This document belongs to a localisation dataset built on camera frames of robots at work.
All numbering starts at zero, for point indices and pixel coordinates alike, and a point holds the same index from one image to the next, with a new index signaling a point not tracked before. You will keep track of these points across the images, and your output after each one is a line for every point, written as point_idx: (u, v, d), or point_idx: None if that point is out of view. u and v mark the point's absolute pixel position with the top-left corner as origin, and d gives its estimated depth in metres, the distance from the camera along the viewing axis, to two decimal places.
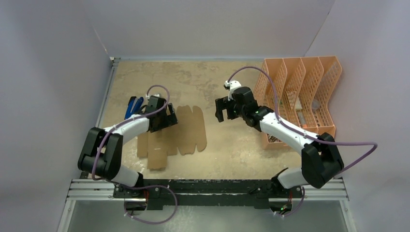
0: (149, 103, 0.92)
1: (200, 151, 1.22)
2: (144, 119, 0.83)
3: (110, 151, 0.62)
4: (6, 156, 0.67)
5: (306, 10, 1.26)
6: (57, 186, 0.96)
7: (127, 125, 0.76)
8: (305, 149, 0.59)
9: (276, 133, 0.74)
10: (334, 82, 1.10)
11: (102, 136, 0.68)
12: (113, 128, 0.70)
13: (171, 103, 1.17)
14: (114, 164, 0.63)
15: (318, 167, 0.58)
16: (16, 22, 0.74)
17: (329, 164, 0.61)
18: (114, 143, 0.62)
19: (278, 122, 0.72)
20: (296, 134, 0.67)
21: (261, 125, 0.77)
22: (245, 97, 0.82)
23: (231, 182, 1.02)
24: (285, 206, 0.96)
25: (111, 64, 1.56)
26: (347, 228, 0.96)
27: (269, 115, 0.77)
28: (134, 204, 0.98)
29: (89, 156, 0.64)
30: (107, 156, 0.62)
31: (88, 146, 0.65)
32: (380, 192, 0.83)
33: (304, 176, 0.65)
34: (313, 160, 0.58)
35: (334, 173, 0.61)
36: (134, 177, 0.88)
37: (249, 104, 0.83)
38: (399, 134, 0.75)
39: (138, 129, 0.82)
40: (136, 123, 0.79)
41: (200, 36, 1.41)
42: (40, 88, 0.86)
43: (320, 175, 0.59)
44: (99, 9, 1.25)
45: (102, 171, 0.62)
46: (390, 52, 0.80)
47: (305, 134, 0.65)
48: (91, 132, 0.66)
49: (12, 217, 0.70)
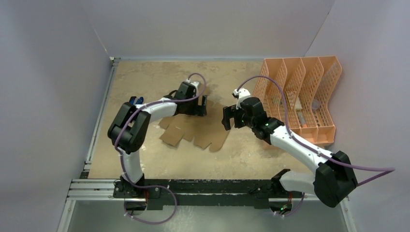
0: (179, 89, 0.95)
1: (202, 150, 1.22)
2: (172, 104, 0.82)
3: (138, 126, 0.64)
4: (6, 156, 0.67)
5: (306, 10, 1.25)
6: (57, 186, 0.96)
7: (156, 106, 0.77)
8: (319, 168, 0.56)
9: (287, 148, 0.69)
10: (334, 82, 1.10)
11: (132, 111, 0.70)
12: (143, 106, 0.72)
13: (205, 96, 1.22)
14: (139, 138, 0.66)
15: (333, 187, 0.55)
16: (16, 22, 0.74)
17: (343, 182, 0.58)
18: (142, 120, 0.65)
19: (290, 137, 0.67)
20: (309, 151, 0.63)
21: (271, 138, 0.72)
22: (255, 108, 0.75)
23: (230, 181, 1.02)
24: (285, 206, 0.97)
25: (111, 64, 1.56)
26: (348, 228, 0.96)
27: (280, 128, 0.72)
28: (134, 204, 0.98)
29: (117, 127, 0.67)
30: (134, 130, 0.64)
31: (119, 118, 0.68)
32: (380, 192, 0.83)
33: (315, 191, 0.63)
34: (329, 181, 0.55)
35: (348, 191, 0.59)
36: (138, 175, 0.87)
37: (258, 115, 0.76)
38: (399, 134, 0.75)
39: (165, 112, 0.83)
40: (165, 105, 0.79)
41: (200, 36, 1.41)
42: (39, 88, 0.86)
43: (334, 195, 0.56)
44: (99, 9, 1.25)
45: (126, 143, 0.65)
46: (390, 52, 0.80)
47: (319, 152, 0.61)
48: (123, 106, 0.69)
49: (12, 217, 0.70)
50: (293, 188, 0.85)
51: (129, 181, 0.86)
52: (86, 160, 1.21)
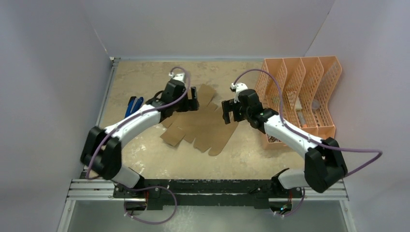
0: (166, 90, 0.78)
1: (203, 152, 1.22)
2: (154, 112, 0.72)
3: (107, 156, 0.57)
4: (6, 156, 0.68)
5: (306, 10, 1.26)
6: (57, 186, 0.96)
7: (132, 123, 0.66)
8: (308, 153, 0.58)
9: (280, 136, 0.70)
10: (334, 82, 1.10)
11: (103, 135, 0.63)
12: (114, 129, 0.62)
13: (194, 87, 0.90)
14: (111, 166, 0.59)
15: (322, 171, 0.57)
16: (16, 23, 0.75)
17: (332, 168, 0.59)
18: (111, 149, 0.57)
19: (283, 124, 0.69)
20: (300, 137, 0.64)
21: (265, 127, 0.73)
22: (250, 98, 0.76)
23: (230, 182, 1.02)
24: (285, 206, 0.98)
25: (111, 64, 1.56)
26: (347, 228, 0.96)
27: (274, 117, 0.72)
28: (134, 204, 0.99)
29: (89, 156, 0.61)
30: (104, 160, 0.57)
31: (89, 144, 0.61)
32: (381, 192, 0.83)
33: (306, 179, 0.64)
34: (316, 165, 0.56)
35: (337, 178, 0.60)
36: (135, 179, 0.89)
37: (254, 105, 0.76)
38: (399, 134, 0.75)
39: (147, 124, 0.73)
40: (142, 119, 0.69)
41: (200, 36, 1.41)
42: (40, 88, 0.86)
43: (323, 180, 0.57)
44: (99, 9, 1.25)
45: (99, 172, 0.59)
46: (390, 52, 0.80)
47: (310, 137, 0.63)
48: (91, 131, 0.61)
49: (12, 217, 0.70)
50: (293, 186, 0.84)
51: (127, 187, 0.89)
52: None
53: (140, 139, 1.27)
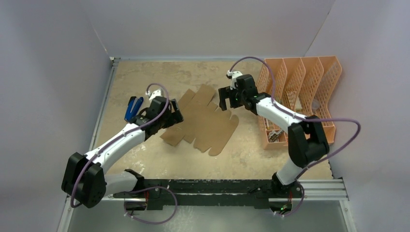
0: (150, 107, 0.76)
1: (203, 151, 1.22)
2: (138, 132, 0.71)
3: (87, 185, 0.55)
4: (6, 156, 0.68)
5: (306, 9, 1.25)
6: (57, 186, 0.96)
7: (114, 146, 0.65)
8: (290, 127, 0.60)
9: (270, 115, 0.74)
10: (334, 82, 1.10)
11: (84, 161, 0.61)
12: (95, 155, 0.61)
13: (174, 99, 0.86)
14: (94, 193, 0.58)
15: (302, 145, 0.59)
16: (16, 23, 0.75)
17: (314, 145, 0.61)
18: (91, 179, 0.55)
19: (273, 105, 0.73)
20: (286, 115, 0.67)
21: (256, 108, 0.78)
22: (245, 82, 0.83)
23: (231, 182, 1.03)
24: (285, 206, 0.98)
25: (111, 64, 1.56)
26: (348, 228, 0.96)
27: (266, 99, 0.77)
28: (134, 204, 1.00)
29: (71, 183, 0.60)
30: (85, 189, 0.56)
31: (69, 172, 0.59)
32: (381, 193, 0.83)
33: (290, 156, 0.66)
34: (297, 137, 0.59)
35: (318, 154, 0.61)
36: (132, 182, 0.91)
37: (249, 88, 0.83)
38: (399, 134, 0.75)
39: (130, 144, 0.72)
40: (125, 140, 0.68)
41: (200, 36, 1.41)
42: (40, 88, 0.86)
43: (303, 154, 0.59)
44: (99, 9, 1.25)
45: (82, 200, 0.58)
46: (390, 52, 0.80)
47: (295, 114, 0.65)
48: (71, 158, 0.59)
49: (12, 217, 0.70)
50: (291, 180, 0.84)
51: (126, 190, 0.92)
52: None
53: None
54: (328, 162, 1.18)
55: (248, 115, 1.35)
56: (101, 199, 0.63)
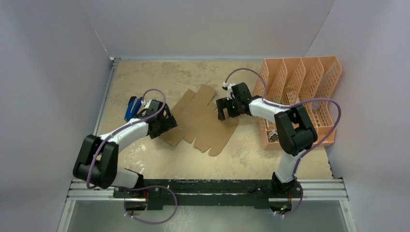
0: (149, 107, 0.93)
1: (203, 151, 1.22)
2: (143, 123, 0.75)
3: (104, 161, 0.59)
4: (6, 156, 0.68)
5: (306, 10, 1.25)
6: (57, 186, 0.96)
7: (124, 131, 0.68)
8: (277, 114, 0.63)
9: (261, 112, 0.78)
10: (335, 82, 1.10)
11: (97, 144, 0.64)
12: (109, 136, 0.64)
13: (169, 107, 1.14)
14: (109, 173, 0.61)
15: (288, 131, 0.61)
16: (16, 23, 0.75)
17: (302, 131, 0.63)
18: (109, 153, 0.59)
19: (262, 101, 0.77)
20: (274, 107, 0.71)
21: (250, 108, 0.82)
22: (239, 88, 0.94)
23: (231, 182, 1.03)
24: (285, 206, 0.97)
25: (111, 64, 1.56)
26: (347, 228, 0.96)
27: (256, 99, 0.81)
28: (134, 204, 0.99)
29: (84, 165, 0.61)
30: (102, 166, 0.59)
31: (83, 154, 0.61)
32: (380, 192, 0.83)
33: (281, 145, 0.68)
34: (282, 123, 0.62)
35: (307, 141, 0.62)
36: (132, 179, 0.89)
37: (242, 94, 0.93)
38: (398, 134, 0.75)
39: (137, 134, 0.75)
40: (134, 128, 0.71)
41: (200, 37, 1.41)
42: (40, 88, 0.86)
43: (290, 139, 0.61)
44: (99, 9, 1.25)
45: (96, 181, 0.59)
46: (390, 52, 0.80)
47: (281, 106, 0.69)
48: (86, 139, 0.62)
49: (13, 217, 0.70)
50: (291, 176, 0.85)
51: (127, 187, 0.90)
52: None
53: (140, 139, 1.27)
54: (328, 162, 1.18)
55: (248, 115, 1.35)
56: (111, 182, 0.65)
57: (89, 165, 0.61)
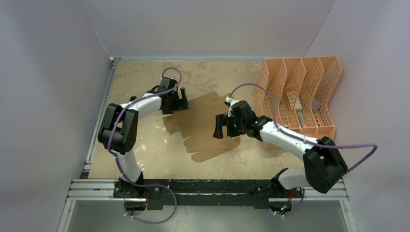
0: (161, 83, 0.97)
1: (189, 151, 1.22)
2: (157, 98, 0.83)
3: (127, 125, 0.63)
4: (6, 156, 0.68)
5: (306, 10, 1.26)
6: (57, 186, 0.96)
7: (141, 102, 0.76)
8: (306, 155, 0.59)
9: (276, 141, 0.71)
10: (334, 82, 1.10)
11: (119, 111, 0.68)
12: (129, 104, 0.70)
13: (183, 88, 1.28)
14: (130, 137, 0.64)
15: (322, 172, 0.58)
16: (16, 24, 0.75)
17: (332, 167, 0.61)
18: (131, 117, 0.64)
19: (278, 130, 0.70)
20: (296, 140, 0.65)
21: (261, 135, 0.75)
22: (242, 109, 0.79)
23: (230, 182, 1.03)
24: (285, 206, 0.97)
25: (111, 64, 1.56)
26: (347, 228, 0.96)
27: (268, 123, 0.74)
28: (134, 204, 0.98)
29: (107, 130, 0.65)
30: (124, 130, 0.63)
31: (107, 120, 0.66)
32: (380, 192, 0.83)
33: (307, 179, 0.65)
34: (315, 166, 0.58)
35: (339, 176, 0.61)
36: (137, 172, 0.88)
37: (247, 115, 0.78)
38: (398, 134, 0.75)
39: (150, 107, 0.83)
40: (149, 101, 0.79)
41: (200, 36, 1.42)
42: (40, 88, 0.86)
43: (324, 181, 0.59)
44: (99, 9, 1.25)
45: (119, 145, 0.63)
46: (390, 52, 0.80)
47: (305, 139, 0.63)
48: (108, 107, 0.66)
49: (12, 217, 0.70)
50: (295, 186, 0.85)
51: (129, 181, 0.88)
52: (86, 160, 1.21)
53: (140, 139, 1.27)
54: None
55: None
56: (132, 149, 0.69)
57: (111, 130, 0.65)
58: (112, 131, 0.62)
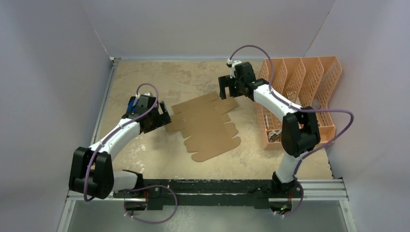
0: (139, 103, 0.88)
1: (189, 151, 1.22)
2: (134, 124, 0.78)
3: (98, 173, 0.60)
4: (6, 156, 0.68)
5: (305, 10, 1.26)
6: (57, 186, 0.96)
7: (115, 137, 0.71)
8: (285, 116, 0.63)
9: (266, 102, 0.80)
10: (334, 82, 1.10)
11: (89, 155, 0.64)
12: (100, 145, 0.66)
13: (162, 102, 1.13)
14: (105, 183, 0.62)
15: (295, 135, 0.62)
16: (17, 24, 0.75)
17: (306, 135, 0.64)
18: (101, 165, 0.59)
19: (270, 93, 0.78)
20: (282, 104, 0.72)
21: (255, 95, 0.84)
22: (243, 68, 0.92)
23: (230, 182, 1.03)
24: (285, 206, 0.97)
25: (111, 64, 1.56)
26: (348, 228, 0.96)
27: (264, 86, 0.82)
28: (134, 204, 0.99)
29: (79, 179, 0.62)
30: (96, 179, 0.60)
31: (76, 168, 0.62)
32: (380, 192, 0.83)
33: (282, 143, 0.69)
34: (291, 126, 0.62)
35: (310, 144, 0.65)
36: (134, 179, 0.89)
37: (247, 74, 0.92)
38: (398, 133, 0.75)
39: (128, 136, 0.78)
40: (124, 132, 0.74)
41: (200, 36, 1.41)
42: (40, 88, 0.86)
43: (295, 143, 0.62)
44: (99, 9, 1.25)
45: (95, 192, 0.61)
46: (389, 52, 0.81)
47: (291, 105, 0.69)
48: (76, 152, 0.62)
49: (12, 217, 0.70)
50: (291, 176, 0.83)
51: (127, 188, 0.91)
52: None
53: (140, 139, 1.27)
54: (328, 162, 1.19)
55: (248, 116, 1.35)
56: (111, 190, 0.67)
57: (83, 178, 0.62)
58: (85, 182, 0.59)
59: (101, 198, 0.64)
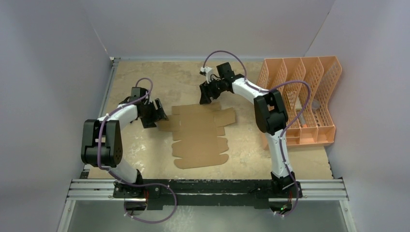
0: (132, 94, 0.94)
1: (173, 155, 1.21)
2: (132, 106, 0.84)
3: (110, 137, 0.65)
4: (6, 156, 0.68)
5: (305, 10, 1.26)
6: (57, 187, 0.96)
7: (118, 114, 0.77)
8: (256, 98, 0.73)
9: (242, 92, 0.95)
10: (334, 82, 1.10)
11: (97, 126, 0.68)
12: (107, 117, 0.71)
13: (158, 98, 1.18)
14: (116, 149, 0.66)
15: (264, 114, 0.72)
16: (17, 25, 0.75)
17: (276, 114, 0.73)
18: (113, 128, 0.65)
19: (244, 83, 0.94)
20: (254, 90, 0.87)
21: (233, 87, 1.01)
22: (223, 67, 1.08)
23: (231, 182, 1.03)
24: (285, 206, 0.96)
25: (111, 64, 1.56)
26: (347, 228, 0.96)
27: (240, 79, 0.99)
28: (134, 204, 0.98)
29: (91, 148, 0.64)
30: (109, 142, 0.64)
31: (86, 137, 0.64)
32: (380, 192, 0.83)
33: (256, 123, 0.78)
34: (260, 107, 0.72)
35: (280, 122, 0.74)
36: (134, 173, 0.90)
37: (226, 72, 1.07)
38: (398, 133, 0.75)
39: (127, 117, 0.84)
40: (124, 110, 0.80)
41: (200, 37, 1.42)
42: (39, 88, 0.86)
43: (266, 122, 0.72)
44: (99, 9, 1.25)
45: (108, 158, 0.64)
46: (389, 53, 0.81)
47: (260, 90, 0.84)
48: (86, 123, 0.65)
49: (12, 217, 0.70)
50: (285, 168, 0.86)
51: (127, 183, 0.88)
52: None
53: (140, 139, 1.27)
54: (328, 162, 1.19)
55: (248, 116, 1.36)
56: (119, 161, 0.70)
57: (95, 146, 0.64)
58: (99, 146, 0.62)
59: (113, 166, 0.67)
